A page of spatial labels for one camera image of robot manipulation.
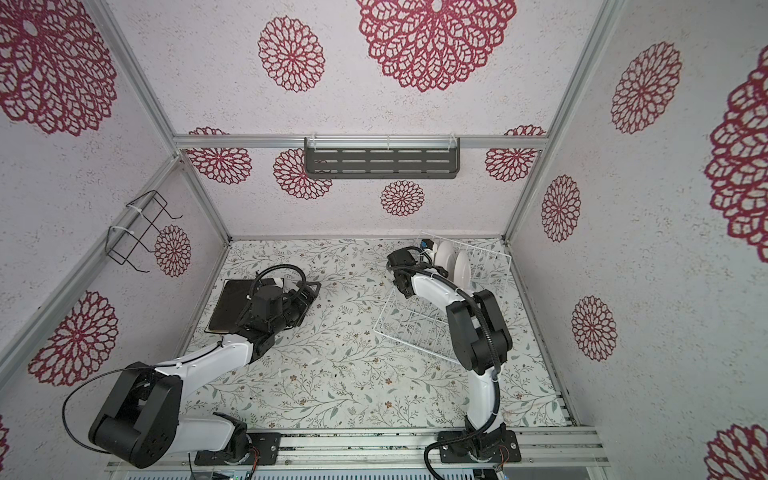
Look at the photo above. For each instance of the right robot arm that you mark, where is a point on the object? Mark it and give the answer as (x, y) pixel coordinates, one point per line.
(477, 329)

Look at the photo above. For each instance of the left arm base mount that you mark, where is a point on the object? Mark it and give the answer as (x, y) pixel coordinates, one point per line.
(247, 449)

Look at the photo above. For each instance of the white round plate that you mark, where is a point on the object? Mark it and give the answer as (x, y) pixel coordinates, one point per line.
(445, 257)
(462, 276)

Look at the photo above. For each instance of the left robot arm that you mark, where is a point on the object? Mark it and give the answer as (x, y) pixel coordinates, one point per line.
(141, 420)

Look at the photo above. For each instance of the white wire dish rack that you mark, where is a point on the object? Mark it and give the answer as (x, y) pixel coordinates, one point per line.
(416, 323)

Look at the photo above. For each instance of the black square plate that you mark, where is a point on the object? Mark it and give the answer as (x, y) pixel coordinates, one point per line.
(232, 311)

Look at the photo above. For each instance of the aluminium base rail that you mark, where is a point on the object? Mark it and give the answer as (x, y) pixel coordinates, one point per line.
(392, 448)

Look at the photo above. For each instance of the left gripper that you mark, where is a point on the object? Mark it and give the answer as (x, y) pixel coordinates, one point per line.
(304, 304)

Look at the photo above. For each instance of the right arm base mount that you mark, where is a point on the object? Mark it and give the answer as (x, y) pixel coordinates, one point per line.
(499, 446)

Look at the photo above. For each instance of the black wire wall basket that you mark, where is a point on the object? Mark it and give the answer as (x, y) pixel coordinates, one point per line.
(147, 209)

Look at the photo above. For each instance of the dark grey wall shelf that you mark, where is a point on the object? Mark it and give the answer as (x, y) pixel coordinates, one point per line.
(387, 159)

